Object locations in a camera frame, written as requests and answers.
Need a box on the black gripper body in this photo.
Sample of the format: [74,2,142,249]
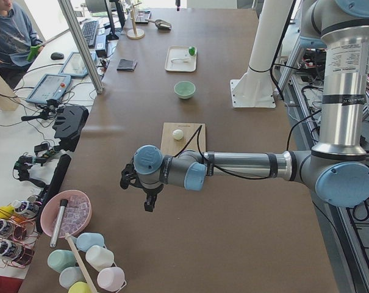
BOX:
[120,158,163,201]

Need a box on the white ceramic spoon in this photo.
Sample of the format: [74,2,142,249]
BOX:
[170,58,192,63]

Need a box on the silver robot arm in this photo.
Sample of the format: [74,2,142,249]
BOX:
[120,1,369,211]

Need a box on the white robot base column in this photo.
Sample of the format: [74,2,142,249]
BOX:
[231,0,295,108]

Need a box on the pink bowl with ice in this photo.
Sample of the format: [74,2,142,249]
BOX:
[40,190,92,238]

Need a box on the white steamed bun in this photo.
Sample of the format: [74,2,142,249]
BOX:
[172,129,184,140]

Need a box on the metal tube in bowl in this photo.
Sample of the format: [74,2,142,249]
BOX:
[49,199,68,248]

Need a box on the light green ceramic bowl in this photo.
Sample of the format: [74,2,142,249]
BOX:
[174,81,196,99]

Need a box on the white cup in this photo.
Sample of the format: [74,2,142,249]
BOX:
[85,245,114,272]

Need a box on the light blue cup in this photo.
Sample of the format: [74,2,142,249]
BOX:
[76,232,105,252]

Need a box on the pink cup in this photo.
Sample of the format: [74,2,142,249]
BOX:
[97,267,127,292]

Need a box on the black device on desk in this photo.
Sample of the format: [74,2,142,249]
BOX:
[52,105,89,151]

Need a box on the pale blue cup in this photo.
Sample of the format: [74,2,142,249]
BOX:
[59,267,85,289]

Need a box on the yellow cup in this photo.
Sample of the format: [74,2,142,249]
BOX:
[68,281,91,293]

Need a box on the mint green cup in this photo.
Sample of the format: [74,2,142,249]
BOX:
[47,250,76,273]

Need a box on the folded grey cloth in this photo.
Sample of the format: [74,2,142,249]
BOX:
[116,59,138,71]

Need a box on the teach pendant tablet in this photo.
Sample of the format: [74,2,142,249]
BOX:
[59,52,88,79]
[26,74,71,105]

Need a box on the cream rabbit serving tray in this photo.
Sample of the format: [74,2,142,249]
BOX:
[165,46,197,73]

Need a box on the green lime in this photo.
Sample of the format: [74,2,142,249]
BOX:
[188,46,196,56]

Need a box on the black computer mouse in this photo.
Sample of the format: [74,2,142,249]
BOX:
[51,52,64,60]

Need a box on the wooden stand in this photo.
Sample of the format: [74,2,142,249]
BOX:
[126,1,145,40]

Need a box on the black keyboard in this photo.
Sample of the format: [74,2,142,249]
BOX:
[81,20,99,48]

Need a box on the metal scoop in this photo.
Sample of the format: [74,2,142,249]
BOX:
[145,18,172,31]

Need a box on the seated person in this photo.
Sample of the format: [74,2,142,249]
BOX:
[0,1,44,88]

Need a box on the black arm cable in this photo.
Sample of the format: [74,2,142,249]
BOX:
[171,115,322,181]

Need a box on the copper wire bottle rack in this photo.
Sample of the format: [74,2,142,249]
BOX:
[0,200,40,269]

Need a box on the aluminium frame post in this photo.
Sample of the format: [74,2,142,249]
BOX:
[58,0,104,94]

